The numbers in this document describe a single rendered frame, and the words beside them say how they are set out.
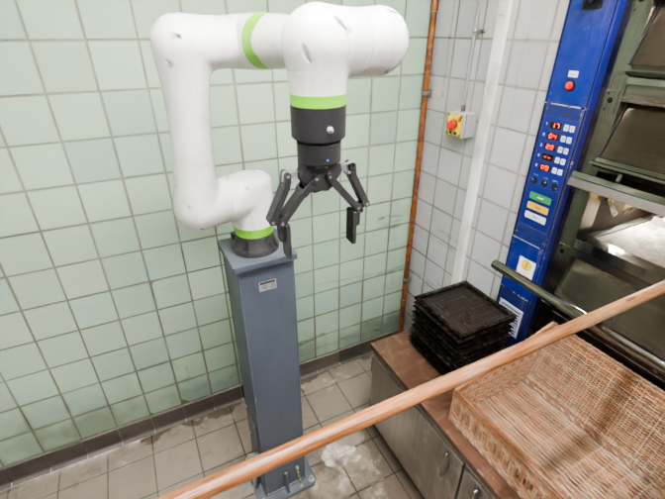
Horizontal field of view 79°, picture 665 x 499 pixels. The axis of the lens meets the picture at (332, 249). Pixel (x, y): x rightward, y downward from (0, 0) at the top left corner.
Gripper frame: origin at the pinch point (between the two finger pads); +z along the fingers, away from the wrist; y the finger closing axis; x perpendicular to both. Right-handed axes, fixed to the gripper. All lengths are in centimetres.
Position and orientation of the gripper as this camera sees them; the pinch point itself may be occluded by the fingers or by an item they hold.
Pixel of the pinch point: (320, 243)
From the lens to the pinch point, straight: 78.4
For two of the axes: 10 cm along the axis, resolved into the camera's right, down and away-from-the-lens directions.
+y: -9.0, 2.1, -3.7
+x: 4.3, 4.6, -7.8
